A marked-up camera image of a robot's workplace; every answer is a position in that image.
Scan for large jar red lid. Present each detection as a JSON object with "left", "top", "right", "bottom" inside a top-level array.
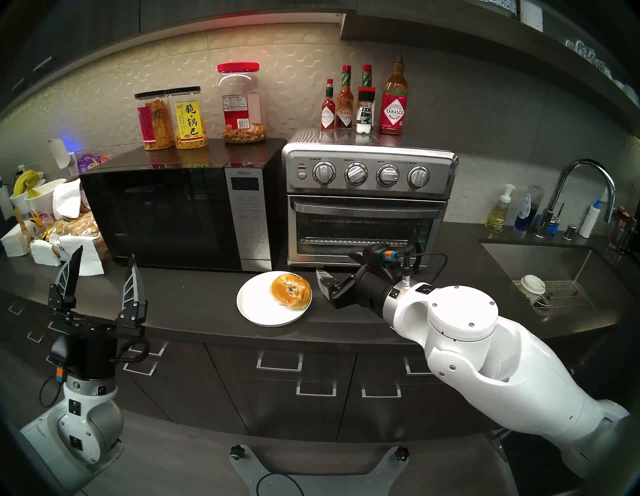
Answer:
[{"left": 217, "top": 62, "right": 267, "bottom": 145}]

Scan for bagged bread loaf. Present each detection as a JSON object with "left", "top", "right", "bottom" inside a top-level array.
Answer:
[{"left": 42, "top": 212, "right": 110, "bottom": 262}]

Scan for white paper napkin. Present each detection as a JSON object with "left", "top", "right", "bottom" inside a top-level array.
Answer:
[
  {"left": 30, "top": 240, "right": 62, "bottom": 267},
  {"left": 59, "top": 235, "right": 105, "bottom": 277},
  {"left": 0, "top": 223, "right": 31, "bottom": 257}
]

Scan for yellow soap pump dispenser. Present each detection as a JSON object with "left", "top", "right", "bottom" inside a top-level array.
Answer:
[{"left": 485, "top": 184, "right": 516, "bottom": 234}]

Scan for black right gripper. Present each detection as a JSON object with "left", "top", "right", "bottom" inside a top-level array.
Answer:
[{"left": 316, "top": 264, "right": 402, "bottom": 317}]

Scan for white round plate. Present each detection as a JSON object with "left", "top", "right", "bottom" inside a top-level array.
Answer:
[{"left": 236, "top": 271, "right": 313, "bottom": 328}]

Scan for yellow banana bunch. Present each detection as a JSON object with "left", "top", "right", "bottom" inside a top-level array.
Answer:
[{"left": 12, "top": 170, "right": 43, "bottom": 197}]

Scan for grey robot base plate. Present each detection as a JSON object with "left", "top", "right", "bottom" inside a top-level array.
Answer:
[{"left": 229, "top": 445, "right": 411, "bottom": 496}]

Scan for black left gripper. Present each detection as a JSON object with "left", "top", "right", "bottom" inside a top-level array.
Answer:
[{"left": 47, "top": 245, "right": 149, "bottom": 380}]

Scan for chrome gooseneck faucet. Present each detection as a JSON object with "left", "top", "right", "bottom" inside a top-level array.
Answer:
[{"left": 532, "top": 159, "right": 617, "bottom": 239}]

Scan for paper coffee cup white lid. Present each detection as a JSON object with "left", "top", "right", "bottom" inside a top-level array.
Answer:
[{"left": 517, "top": 274, "right": 547, "bottom": 306}]

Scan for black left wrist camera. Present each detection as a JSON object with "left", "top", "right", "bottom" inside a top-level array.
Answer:
[{"left": 47, "top": 336, "right": 69, "bottom": 383}]

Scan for metal oven rack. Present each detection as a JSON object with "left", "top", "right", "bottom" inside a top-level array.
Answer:
[{"left": 299, "top": 236, "right": 411, "bottom": 249}]

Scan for white paper wall note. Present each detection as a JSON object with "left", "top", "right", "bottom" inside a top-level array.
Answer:
[{"left": 48, "top": 138, "right": 71, "bottom": 170}]

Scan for black capped salt shaker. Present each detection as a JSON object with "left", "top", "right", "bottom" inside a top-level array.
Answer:
[{"left": 356, "top": 86, "right": 376, "bottom": 135}]

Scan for dark wood wall shelf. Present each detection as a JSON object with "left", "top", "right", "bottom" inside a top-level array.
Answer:
[{"left": 340, "top": 0, "right": 640, "bottom": 138}]

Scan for white bottle blue cap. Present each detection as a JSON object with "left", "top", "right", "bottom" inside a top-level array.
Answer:
[{"left": 579, "top": 200, "right": 602, "bottom": 239}]

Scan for dark wood upper cabinet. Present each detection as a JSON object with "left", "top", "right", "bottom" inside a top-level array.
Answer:
[{"left": 0, "top": 0, "right": 357, "bottom": 121}]

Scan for snack jar yellow label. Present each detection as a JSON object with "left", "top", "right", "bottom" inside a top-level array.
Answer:
[{"left": 167, "top": 86, "right": 208, "bottom": 150}]

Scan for snack jar red label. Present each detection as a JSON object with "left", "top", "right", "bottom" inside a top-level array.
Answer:
[{"left": 134, "top": 90, "right": 175, "bottom": 151}]

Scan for black microwave oven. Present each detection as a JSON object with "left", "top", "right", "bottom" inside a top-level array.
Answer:
[{"left": 79, "top": 138, "right": 288, "bottom": 273}]

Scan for dark glass jar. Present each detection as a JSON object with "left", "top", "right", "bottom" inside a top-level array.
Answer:
[{"left": 609, "top": 206, "right": 636, "bottom": 253}]

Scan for white bowl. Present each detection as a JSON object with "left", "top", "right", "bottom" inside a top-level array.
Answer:
[{"left": 25, "top": 178, "right": 67, "bottom": 216}]

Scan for small red Tabasco bottle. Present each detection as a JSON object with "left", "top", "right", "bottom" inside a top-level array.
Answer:
[{"left": 321, "top": 78, "right": 337, "bottom": 132}]

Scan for clear drinking glasses row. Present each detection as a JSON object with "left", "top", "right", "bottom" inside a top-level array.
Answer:
[{"left": 565, "top": 39, "right": 613, "bottom": 77}]

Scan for stainless steel toaster oven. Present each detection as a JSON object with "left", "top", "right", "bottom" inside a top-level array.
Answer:
[{"left": 281, "top": 126, "right": 460, "bottom": 269}]

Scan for white cylindrical can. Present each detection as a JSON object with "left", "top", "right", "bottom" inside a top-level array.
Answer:
[{"left": 520, "top": 0, "right": 544, "bottom": 33}]

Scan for stainless steel sink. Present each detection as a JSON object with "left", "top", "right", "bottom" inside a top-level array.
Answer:
[{"left": 479, "top": 238, "right": 635, "bottom": 321}]

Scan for large Tabasco sauce bottle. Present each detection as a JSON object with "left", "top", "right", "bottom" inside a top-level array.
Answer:
[{"left": 378, "top": 54, "right": 409, "bottom": 136}]

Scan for medium orange Tabasco bottle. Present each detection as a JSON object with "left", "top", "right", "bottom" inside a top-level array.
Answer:
[{"left": 335, "top": 65, "right": 354, "bottom": 131}]

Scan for wire sink rack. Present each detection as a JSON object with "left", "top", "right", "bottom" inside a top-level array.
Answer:
[{"left": 512, "top": 280, "right": 597, "bottom": 317}]

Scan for blue dish soap bottle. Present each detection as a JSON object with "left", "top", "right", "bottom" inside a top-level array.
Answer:
[{"left": 514, "top": 184, "right": 546, "bottom": 236}]

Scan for crumpled white paper bag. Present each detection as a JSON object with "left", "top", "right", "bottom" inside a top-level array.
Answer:
[{"left": 52, "top": 179, "right": 83, "bottom": 220}]

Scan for purple snack bag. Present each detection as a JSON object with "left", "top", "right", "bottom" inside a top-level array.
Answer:
[{"left": 75, "top": 152, "right": 108, "bottom": 173}]

